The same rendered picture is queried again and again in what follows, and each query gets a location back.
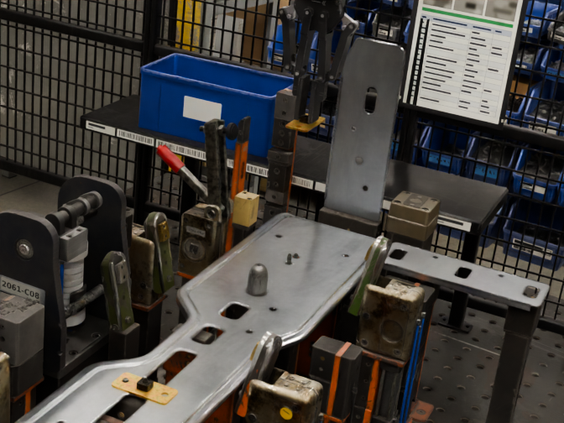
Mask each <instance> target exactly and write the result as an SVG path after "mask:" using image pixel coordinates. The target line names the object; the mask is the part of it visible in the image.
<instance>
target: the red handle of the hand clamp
mask: <svg viewBox="0 0 564 423"><path fill-rule="evenodd" d="M157 150H158V151H157V152H156V154H157V155H158V156H159V157H160V158H161V159H162V160H163V161H164V162H165V163H166V164H167V165H168V166H169V167H170V168H171V169H172V170H173V171H174V172H175V173H176V174H178V175H179V176H180V177H181V178H182V179H183V180H184V181H185V182H186V183H187V184H188V185H189V186H190V187H191V188H192V189H193V190H194V191H195V193H196V194H197V195H198V196H199V197H200V198H201V199H202V200H203V201H204V202H205V203H206V204H207V205H208V194H207V188H206V187H205V186H204V185H203V184H202V183H201V182H200V181H199V180H198V179H197V178H196V177H195V176H194V175H193V174H192V173H191V172H190V171H189V170H188V169H187V168H186V167H185V164H184V163H183V162H182V161H181V160H180V159H179V158H178V157H177V156H176V155H175V154H174V153H173V152H172V151H171V150H170V149H169V148H168V147H167V146H166V145H163V146H162V145H160V146H159V147H158V148H157Z"/></svg>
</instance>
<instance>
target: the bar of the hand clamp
mask: <svg viewBox="0 0 564 423"><path fill-rule="evenodd" d="M199 130H200V132H203V133H204V134H205V148H206V178H207V194H208V205H215V206H218V207H219V208H220V209H221V211H222V204H223V205H224V206H225V210H224V211H223V212H222V217H229V199H228V181H227V147H226V136H227V138H228V139H229V140H234V139H235V138H236V137H237V135H238V126H237V125H236V123H229V124H228V125H227V127H225V120H221V119H216V118H213V119H212V120H211V121H209V122H207V123H204V126H200V128H199ZM222 217H221V221H220V222H222Z"/></svg>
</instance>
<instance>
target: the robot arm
mask: <svg viewBox="0 0 564 423"><path fill-rule="evenodd" d="M345 2H346V0H294V4H293V5H290V6H286V7H283V8H280V9H279V11H278V14H279V17H280V20H281V23H282V33H283V53H284V68H285V70H286V71H290V72H291V73H292V74H293V75H294V84H293V90H292V94H293V96H296V103H295V114H294V120H299V119H300V116H301V115H303V114H306V103H307V97H308V91H309V85H310V79H311V75H309V74H306V73H307V72H308V71H306V70H307V66H308V61H309V57H310V52H311V44H312V40H313V35H314V33H315V32H316V31H317V32H318V39H319V54H318V69H317V78H316V79H315V80H313V81H312V83H311V97H310V105H309V112H308V121H307V122H308V123H314V122H315V121H317V120H318V119H319V113H320V105H321V102H323V101H325V99H326V92H327V85H328V82H329V81H335V80H336V79H337V78H339V77H340V76H341V74H342V68H343V66H344V63H345V60H346V58H347V52H348V50H349V47H350V44H351V41H352V38H353V35H354V33H355V32H356V31H357V30H358V28H359V27H360V22H359V21H358V20H355V21H354V20H353V19H352V18H351V17H349V16H348V15H347V8H346V4H345ZM295 12H296V13H297V15H298V17H299V19H300V21H301V24H302V25H301V30H300V43H299V49H298V53H297V57H296V42H295ZM341 21H342V30H343V32H342V34H341V37H340V39H339V42H338V45H337V50H336V53H335V55H334V59H333V62H332V67H331V54H332V36H333V32H334V28H335V27H336V26H337V25H338V24H339V23H340V22H341ZM330 68H331V69H330Z"/></svg>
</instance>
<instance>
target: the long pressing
mask: <svg viewBox="0 0 564 423"><path fill-rule="evenodd" d="M276 236H281V238H277V237H276ZM376 240H377V239H376V238H371V237H369V236H365V235H362V234H359V233H355V232H350V231H348V230H344V229H341V228H338V227H333V226H329V225H326V224H323V223H320V222H314V221H312V220H308V219H305V218H302V217H297V216H294V215H292V214H289V213H287V212H283V213H280V214H277V215H275V216H273V217H272V218H270V219H269V220H268V221H267V222H266V223H265V224H263V225H262V226H261V227H259V228H258V229H256V230H255V231H254V232H252V233H251V234H250V235H248V236H247V237H246V238H245V239H244V240H242V241H241V242H240V243H238V244H237V245H235V246H234V247H233V248H231V249H230V250H229V251H227V252H226V253H225V254H223V255H222V256H221V257H220V258H218V259H217V260H216V261H215V262H213V263H212V264H210V265H209V266H208V267H206V268H205V269H203V270H202V271H201V272H200V273H199V274H198V275H196V276H195V277H194V278H192V279H191V280H189V281H188V282H187V283H185V284H184V285H183V286H181V287H180V288H179V289H178V290H177V293H176V304H177V305H178V307H179V308H180V311H181V313H182V314H183V316H184V318H185V319H186V322H185V323H184V324H183V325H182V326H180V327H179V328H178V329H177V330H176V331H174V332H173V333H172V334H170V335H169V336H168V337H167V338H165V339H164V340H163V341H162V342H161V343H160V344H159V345H158V346H157V347H155V348H154V349H153V350H151V351H150V352H149V353H147V354H146V355H144V356H142V357H139V358H130V359H121V360H112V361H103V362H98V363H94V364H91V365H89V366H87V367H86V368H84V369H82V370H81V371H80V372H79V373H78V374H77V375H75V376H74V377H73V378H71V379H70V380H69V381H67V382H66V383H65V384H63V385H62V386H60V387H59V388H58V389H57V390H56V391H55V392H53V393H52V394H51V395H49V396H48V397H47V398H45V399H44V400H42V401H41V402H40V403H39V404H37V405H36V406H35V407H34V408H33V409H32V410H30V411H29V412H27V413H26V414H25V415H23V416H22V417H21V418H19V419H18V420H16V421H15V422H14V423H58V422H61V421H62V422H64V423H96V422H97V421H98V420H99V419H100V418H102V417H103V416H104V415H105V414H106V413H107V412H108V411H109V410H110V409H111V408H112V407H114V406H115V405H116V404H117V403H118V402H120V401H121V400H122V399H123V398H124V397H126V396H134V397H136V398H139V399H141V400H144V402H145V403H144V404H143V405H142V406H141V407H140V408H139V409H137V410H136V411H135V412H134V413H133V414H132V415H131V416H129V417H128V418H127V419H126V420H125V421H124V422H123V423H204V422H205V421H206V420H207V419H208V418H209V417H210V416H211V415H212V414H213V413H214V412H215V411H216V410H217V409H218V408H219V407H220V406H221V405H222V404H223V403H224V402H225V401H226V400H227V399H228V398H229V397H230V396H231V395H232V394H233V393H234V392H235V390H236V389H237V388H238V387H239V386H240V385H241V384H242V383H243V382H244V381H245V379H246V377H247V374H248V371H249V368H250V365H251V362H252V361H251V360H249V359H250V356H251V354H252V351H253V349H254V347H255V346H256V344H257V343H258V342H259V341H260V340H261V338H262V337H263V335H264V334H265V332H267V331H271V332H273V333H275V334H277V335H279V336H280V337H281V338H282V340H283V344H282V347H281V349H280V350H282V349H285V348H287V347H291V346H293V345H295V344H298V343H300V342H303V341H304V340H305V339H307V338H308V337H309V335H310V334H311V333H312V332H313V331H314V330H315V329H317V327H318V326H319V325H320V324H321V323H322V322H323V321H324V320H325V319H326V318H327V317H328V316H329V315H330V314H331V313H332V312H333V311H334V309H335V308H336V307H337V306H338V305H339V304H340V303H341V302H342V301H343V300H344V299H345V298H346V297H347V295H348V294H349V293H350V292H351V291H352V290H353V289H354V288H355V287H356V286H357V285H358V281H359V280H360V277H361V275H362V272H363V269H364V267H365V264H366V263H367V260H365V259H364V258H365V256H366V253H367V251H368V249H369V248H370V246H371V245H372V244H373V243H374V242H375V241H376ZM289 253H290V254H291V255H292V259H291V263H292V264H286V261H287V256H288V254H289ZM295 253H298V257H299V258H293V256H294V254H295ZM343 255H347V256H348V257H344V256H343ZM258 263H261V264H263V265H264V266H265V267H266V268H267V270H268V284H267V293H266V295H262V296H254V295H250V294H249V293H248V292H247V286H248V273H249V270H250V269H251V268H252V266H253V265H254V264H258ZM232 305H238V306H243V307H246V308H248V311H246V312H245V313H244V314H243V315H242V316H241V317H240V318H238V319H235V320H234V319H230V318H227V317H225V316H221V314H222V313H223V312H224V311H225V310H226V309H227V308H228V307H229V306H232ZM271 308H274V309H275V311H272V310H270V309H271ZM206 327H214V328H216V329H219V330H221V331H223V334H221V335H220V336H219V337H218V338H217V339H216V340H215V341H214V342H212V343H211V344H201V343H199V342H195V341H193V340H192V338H194V337H195V336H196V335H197V334H198V333H200V332H201V331H202V330H203V329H204V328H206ZM246 331H251V332H252V333H246ZM177 352H186V353H190V354H193V355H195V356H196V357H195V358H194V359H193V360H192V361H191V362H190V363H188V364H187V365H186V366H185V367H184V368H183V369H182V370H181V371H179V372H178V373H177V374H176V376H174V377H173V378H172V379H171V380H170V381H169V382H168V383H167V384H166V385H165V386H168V387H171V388H173V389H177V390H178V394H177V395H176V396H175V397H174V398H173V399H172V400H171V401H170V402H169V403H168V404H167V405H160V404H157V403H155V402H153V401H150V400H147V399H144V398H141V397H138V396H136V395H134V394H130V393H127V392H124V391H122V390H120V389H115V388H113V387H112V382H113V381H114V380H115V379H117V378H118V377H119V376H120V375H122V374H123V373H131V374H134V375H137V376H139V377H145V378H147V377H148V376H149V375H151V374H152V373H153V372H154V371H155V370H157V369H158V368H159V367H160V366H161V365H163V364H164V363H165V362H166V361H167V360H169V359H170V358H171V357H172V356H173V355H174V354H176V353H177Z"/></svg>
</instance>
